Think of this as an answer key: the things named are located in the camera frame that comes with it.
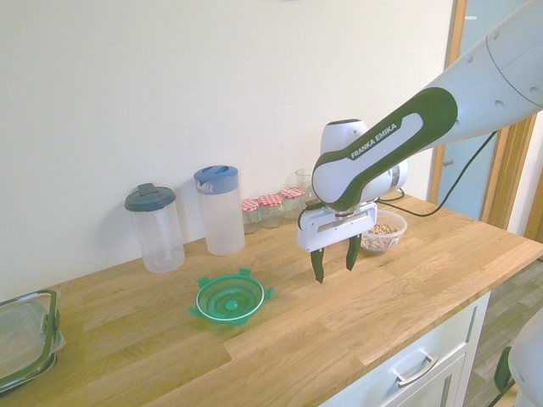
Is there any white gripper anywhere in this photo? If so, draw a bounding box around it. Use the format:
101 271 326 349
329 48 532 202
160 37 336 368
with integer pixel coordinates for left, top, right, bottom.
296 202 379 285

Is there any green round container lid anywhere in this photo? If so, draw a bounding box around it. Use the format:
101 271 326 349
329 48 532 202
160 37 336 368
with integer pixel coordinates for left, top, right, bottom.
188 266 277 328

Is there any glass jar red checkered lid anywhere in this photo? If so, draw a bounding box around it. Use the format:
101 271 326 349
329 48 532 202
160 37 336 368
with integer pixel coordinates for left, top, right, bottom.
257 193 284 231
241 198 260 236
278 187 307 221

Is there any clear jug blue lid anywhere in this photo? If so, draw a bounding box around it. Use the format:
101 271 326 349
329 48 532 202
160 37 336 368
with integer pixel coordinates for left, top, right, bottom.
193 164 247 257

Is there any clear jug dark grey lid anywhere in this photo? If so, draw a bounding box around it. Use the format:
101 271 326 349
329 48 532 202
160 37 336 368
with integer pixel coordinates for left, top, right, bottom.
123 182 187 274

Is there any rectangular container green rimmed lid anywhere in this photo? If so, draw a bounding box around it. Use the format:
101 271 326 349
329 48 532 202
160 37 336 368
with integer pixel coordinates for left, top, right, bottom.
0 288 67 393

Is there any clear bowl with nuts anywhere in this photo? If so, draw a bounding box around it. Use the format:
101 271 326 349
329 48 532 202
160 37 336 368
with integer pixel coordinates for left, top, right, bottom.
359 209 409 256

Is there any tall clear drinking glass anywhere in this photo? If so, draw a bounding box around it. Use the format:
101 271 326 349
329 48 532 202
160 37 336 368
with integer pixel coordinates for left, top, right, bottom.
294 168 320 205

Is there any dark green object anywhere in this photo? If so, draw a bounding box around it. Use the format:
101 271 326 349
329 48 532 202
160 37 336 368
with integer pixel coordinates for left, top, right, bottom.
493 346 518 398

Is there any white drawer with metal handle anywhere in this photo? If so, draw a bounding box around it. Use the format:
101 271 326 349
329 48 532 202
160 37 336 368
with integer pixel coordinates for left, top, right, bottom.
321 291 493 407

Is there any silver drawer handle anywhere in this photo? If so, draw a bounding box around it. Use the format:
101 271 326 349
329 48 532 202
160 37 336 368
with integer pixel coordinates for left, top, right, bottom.
390 353 439 388

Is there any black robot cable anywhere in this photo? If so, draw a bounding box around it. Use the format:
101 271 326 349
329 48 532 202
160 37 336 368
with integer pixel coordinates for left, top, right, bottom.
378 129 500 219

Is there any wooden door frame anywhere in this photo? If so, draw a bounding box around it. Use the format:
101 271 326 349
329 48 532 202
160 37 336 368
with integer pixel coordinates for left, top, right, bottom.
427 0 543 245

